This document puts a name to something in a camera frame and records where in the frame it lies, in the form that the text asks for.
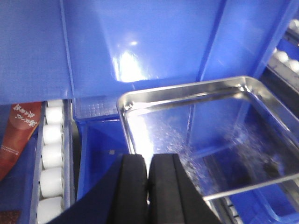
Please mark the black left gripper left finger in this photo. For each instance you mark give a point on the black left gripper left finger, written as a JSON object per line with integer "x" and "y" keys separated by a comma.
{"x": 119, "y": 197}

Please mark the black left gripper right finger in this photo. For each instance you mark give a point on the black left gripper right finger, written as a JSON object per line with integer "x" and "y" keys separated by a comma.
{"x": 172, "y": 195}

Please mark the silver metal tray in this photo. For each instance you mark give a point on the silver metal tray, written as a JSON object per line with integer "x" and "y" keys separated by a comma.
{"x": 232, "y": 135}

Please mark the white left roller track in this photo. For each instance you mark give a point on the white left roller track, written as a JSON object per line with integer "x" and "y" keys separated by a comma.
{"x": 51, "y": 181}

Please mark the red paper package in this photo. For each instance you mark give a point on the red paper package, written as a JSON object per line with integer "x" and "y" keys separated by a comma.
{"x": 23, "y": 119}

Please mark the large blue upper bin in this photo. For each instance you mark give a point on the large blue upper bin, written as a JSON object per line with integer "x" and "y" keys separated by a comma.
{"x": 60, "y": 49}

